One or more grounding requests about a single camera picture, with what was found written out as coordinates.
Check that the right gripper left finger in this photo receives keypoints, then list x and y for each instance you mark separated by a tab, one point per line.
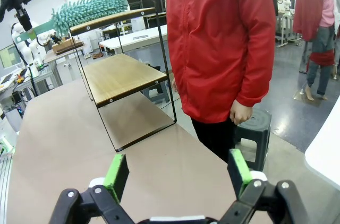
118	176

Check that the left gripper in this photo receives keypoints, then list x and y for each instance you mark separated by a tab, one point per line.
25	19

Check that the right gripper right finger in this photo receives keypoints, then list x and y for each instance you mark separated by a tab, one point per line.
237	171

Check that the teal microfiber duster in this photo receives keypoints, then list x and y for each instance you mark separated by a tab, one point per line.
90	9

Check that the person's left forearm red sleeve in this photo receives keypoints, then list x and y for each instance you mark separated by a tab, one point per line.
257	75

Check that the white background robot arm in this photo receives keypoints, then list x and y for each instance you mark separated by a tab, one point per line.
287	1

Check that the wood and black metal shelf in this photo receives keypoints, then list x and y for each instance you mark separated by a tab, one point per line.
119	78

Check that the person's left hand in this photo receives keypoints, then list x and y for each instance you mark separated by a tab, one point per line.
241	113

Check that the person's right hand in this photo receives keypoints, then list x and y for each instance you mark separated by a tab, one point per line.
174	85

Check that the white humanoid robot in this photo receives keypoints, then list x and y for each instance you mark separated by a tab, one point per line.
25	48

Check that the computer monitor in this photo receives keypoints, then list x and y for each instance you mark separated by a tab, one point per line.
9	58

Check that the dark plastic stool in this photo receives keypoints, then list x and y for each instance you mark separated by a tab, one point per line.
255	128

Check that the wooden block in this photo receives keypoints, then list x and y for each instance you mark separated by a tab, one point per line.
66	46

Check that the small light table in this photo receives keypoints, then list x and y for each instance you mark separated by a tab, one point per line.
61	55

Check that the grey plastic stool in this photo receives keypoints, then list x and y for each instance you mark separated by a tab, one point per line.
156	94

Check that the white table with rounded corner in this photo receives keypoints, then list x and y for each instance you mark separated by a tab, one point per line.
326	149

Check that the long white background table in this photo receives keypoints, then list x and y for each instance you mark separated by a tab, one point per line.
132	39

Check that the person in red jacket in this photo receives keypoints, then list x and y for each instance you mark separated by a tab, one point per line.
212	35

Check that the mannequin with red pink clothes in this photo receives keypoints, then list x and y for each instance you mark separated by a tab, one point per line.
308	9

